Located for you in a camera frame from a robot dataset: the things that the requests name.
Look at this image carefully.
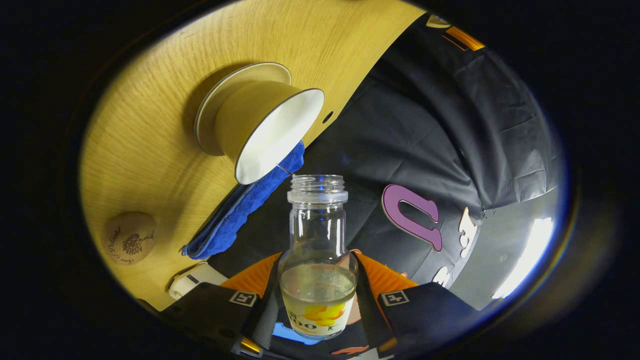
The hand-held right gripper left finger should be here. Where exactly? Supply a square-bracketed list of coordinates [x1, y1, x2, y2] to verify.
[159, 252, 282, 357]

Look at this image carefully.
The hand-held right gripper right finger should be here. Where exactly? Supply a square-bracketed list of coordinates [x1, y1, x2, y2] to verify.
[350, 252, 485, 358]

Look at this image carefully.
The round cork coaster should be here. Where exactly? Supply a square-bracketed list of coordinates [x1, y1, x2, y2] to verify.
[101, 211, 158, 266]

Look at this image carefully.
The clear water bottle yellow label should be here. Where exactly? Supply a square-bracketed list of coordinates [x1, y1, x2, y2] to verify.
[277, 174, 359, 341]

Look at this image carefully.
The cream teacup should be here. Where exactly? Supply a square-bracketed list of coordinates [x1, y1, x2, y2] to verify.
[215, 80, 326, 186]

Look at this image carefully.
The white toaster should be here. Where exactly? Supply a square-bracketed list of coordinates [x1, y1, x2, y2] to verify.
[167, 261, 230, 301]

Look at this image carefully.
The blue towel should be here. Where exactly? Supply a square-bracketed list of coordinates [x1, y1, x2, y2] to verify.
[181, 141, 306, 261]

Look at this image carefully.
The black backdrop cloth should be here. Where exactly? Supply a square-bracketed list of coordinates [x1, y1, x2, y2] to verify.
[207, 12, 563, 360]

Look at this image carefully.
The cream saucer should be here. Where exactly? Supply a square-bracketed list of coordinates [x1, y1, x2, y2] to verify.
[194, 62, 293, 157]

